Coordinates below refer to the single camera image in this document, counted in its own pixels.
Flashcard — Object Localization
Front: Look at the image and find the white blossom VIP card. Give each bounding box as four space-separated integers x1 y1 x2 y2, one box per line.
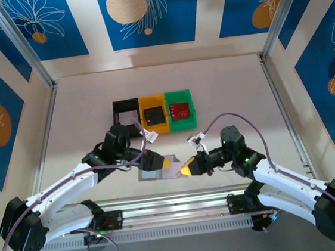
161 161 188 181

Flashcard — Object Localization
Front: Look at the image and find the grey clear card holder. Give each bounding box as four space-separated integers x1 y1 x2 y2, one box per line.
137 153 185 184

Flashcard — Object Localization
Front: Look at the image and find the black card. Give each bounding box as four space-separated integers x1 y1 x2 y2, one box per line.
143 105 168 126

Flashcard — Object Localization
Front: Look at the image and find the red card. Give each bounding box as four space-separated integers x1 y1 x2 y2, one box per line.
168 100 192 122

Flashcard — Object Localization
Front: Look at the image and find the yellow plastic bin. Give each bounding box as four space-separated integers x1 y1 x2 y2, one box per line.
137 92 171 137

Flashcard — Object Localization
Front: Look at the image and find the black plastic bin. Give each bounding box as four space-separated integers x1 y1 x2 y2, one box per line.
111 97 144 141

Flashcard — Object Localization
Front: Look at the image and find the green plastic bin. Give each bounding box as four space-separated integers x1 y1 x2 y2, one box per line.
163 88 199 132

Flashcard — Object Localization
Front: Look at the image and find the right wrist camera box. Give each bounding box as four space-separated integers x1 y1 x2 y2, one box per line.
184 130 210 160

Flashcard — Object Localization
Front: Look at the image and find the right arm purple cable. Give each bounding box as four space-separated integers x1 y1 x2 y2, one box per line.
202 101 335 251

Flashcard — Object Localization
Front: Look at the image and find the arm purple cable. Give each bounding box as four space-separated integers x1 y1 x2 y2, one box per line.
202 101 335 251
0 118 162 251

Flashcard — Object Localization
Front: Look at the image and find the aluminium mounting rail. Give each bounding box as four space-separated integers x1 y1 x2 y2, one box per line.
10 175 335 246

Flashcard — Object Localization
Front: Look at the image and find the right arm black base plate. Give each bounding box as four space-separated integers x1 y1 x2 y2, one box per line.
225 190 284 216

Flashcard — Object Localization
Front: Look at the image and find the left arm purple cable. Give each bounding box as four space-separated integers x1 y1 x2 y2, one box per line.
0 118 162 251

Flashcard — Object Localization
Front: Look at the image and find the white slotted cable duct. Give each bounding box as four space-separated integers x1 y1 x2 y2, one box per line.
25 217 254 251

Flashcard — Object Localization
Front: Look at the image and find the aluminium table side rail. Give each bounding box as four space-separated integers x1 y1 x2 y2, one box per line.
258 51 318 186
16 81 73 218

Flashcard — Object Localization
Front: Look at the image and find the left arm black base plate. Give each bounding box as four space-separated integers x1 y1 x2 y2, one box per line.
83 209 125 234

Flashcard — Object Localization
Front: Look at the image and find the aluminium frame post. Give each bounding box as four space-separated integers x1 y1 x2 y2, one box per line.
255 0 318 62
0 0 57 93

